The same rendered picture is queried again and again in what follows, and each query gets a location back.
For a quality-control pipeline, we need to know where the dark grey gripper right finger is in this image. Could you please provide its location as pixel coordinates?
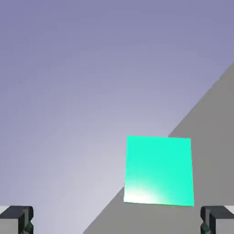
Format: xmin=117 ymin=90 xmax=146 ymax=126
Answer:
xmin=200 ymin=205 xmax=234 ymax=234

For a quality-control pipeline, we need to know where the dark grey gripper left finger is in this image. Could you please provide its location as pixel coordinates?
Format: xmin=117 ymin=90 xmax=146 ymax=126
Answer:
xmin=0 ymin=205 xmax=34 ymax=234

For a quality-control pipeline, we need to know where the large turquoise box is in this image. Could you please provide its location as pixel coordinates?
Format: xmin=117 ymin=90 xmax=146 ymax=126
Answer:
xmin=123 ymin=135 xmax=195 ymax=207

